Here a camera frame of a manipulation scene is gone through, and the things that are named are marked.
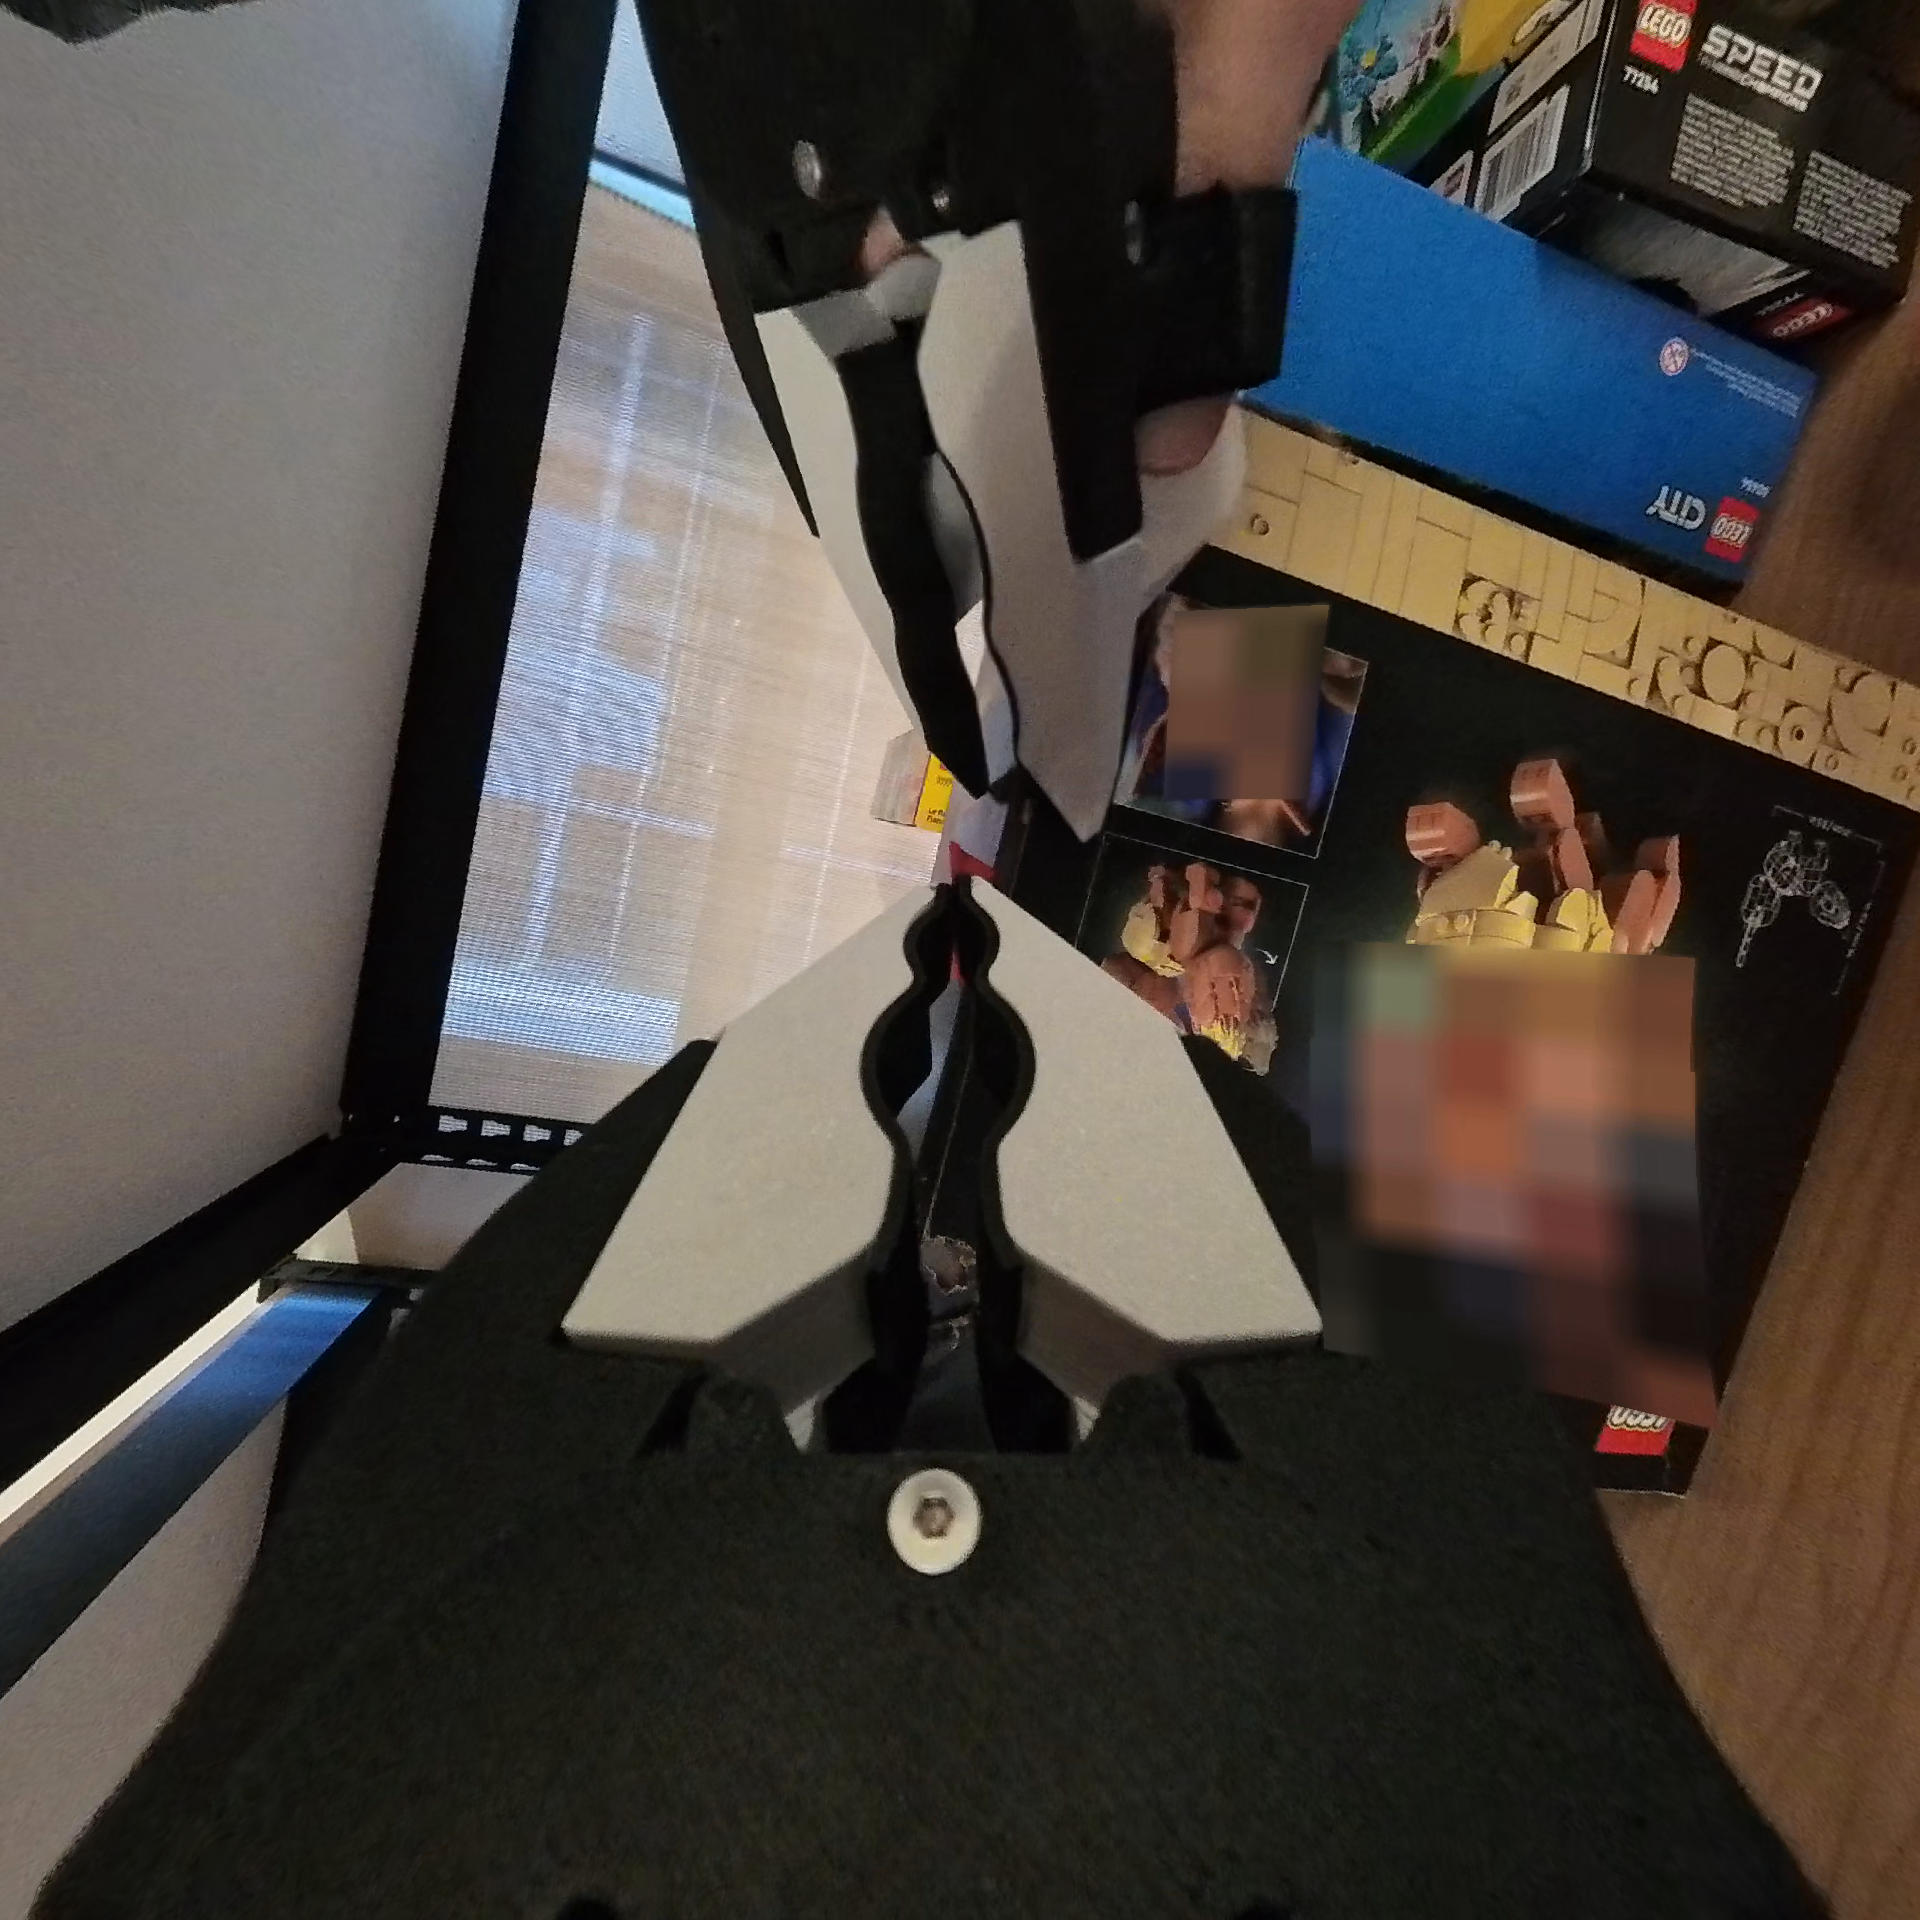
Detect large black tan-edged toy box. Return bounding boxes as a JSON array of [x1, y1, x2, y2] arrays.
[[960, 411, 1920, 1503]]

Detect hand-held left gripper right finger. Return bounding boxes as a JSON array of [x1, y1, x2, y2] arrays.
[[960, 881, 1325, 1444]]

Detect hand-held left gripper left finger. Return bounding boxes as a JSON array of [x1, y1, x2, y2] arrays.
[[563, 884, 976, 1455]]

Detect black metal shelf rack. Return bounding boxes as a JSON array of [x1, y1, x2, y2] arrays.
[[0, 0, 693, 1697]]

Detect yellow toy box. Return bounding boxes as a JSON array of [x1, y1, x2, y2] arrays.
[[873, 732, 964, 834]]

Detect white shelf board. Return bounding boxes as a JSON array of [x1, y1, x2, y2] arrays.
[[0, 0, 520, 1329]]

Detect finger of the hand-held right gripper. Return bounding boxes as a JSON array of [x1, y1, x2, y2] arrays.
[[918, 225, 1180, 841], [750, 252, 994, 804]]

